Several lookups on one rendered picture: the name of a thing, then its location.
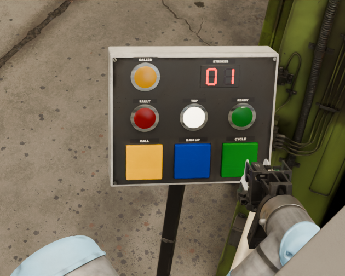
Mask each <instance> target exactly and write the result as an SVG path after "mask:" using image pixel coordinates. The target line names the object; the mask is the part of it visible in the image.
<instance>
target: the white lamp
mask: <svg viewBox="0 0 345 276"><path fill-rule="evenodd" d="M204 119H205V115H204V112H203V111H202V110H201V109H200V108H197V107H191V108H189V109H188V110H187V111H186V112H185V113H184V115H183V121H184V123H185V124H186V125H187V126H188V127H190V128H197V127H199V126H201V125H202V123H203V122H204Z"/></svg>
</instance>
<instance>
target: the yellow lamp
mask: <svg viewBox="0 0 345 276"><path fill-rule="evenodd" d="M156 79H157V75H156V72H155V71H154V69H152V68H151V67H148V66H143V67H140V68H139V69H138V70H137V71H136V72H135V75H134V80H135V83H136V84H137V85H138V86H139V87H141V88H149V87H151V86H152V85H153V84H154V83H155V82H156Z"/></svg>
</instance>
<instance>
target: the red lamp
mask: <svg viewBox="0 0 345 276"><path fill-rule="evenodd" d="M155 121H156V115H155V113H154V112H153V111H152V110H151V109H149V108H141V109H139V110H138V111H137V112H136V113H135V115H134V122H135V124H136V125H137V126H138V127H139V128H141V129H148V128H150V127H151V126H153V125H154V123H155Z"/></svg>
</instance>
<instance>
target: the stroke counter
mask: <svg viewBox="0 0 345 276"><path fill-rule="evenodd" d="M209 70H215V75H214V76H209ZM226 70H232V76H234V70H233V68H226V69H225V70H224V76H226ZM206 76H208V77H207V78H206V84H208V85H215V84H216V81H217V77H215V76H217V70H216V69H215V68H209V69H208V70H207V71H206ZM232 76H226V77H224V78H223V83H224V84H225V85H232V84H233V83H234V77H232ZM208 78H215V83H208ZM226 78H232V83H225V81H226Z"/></svg>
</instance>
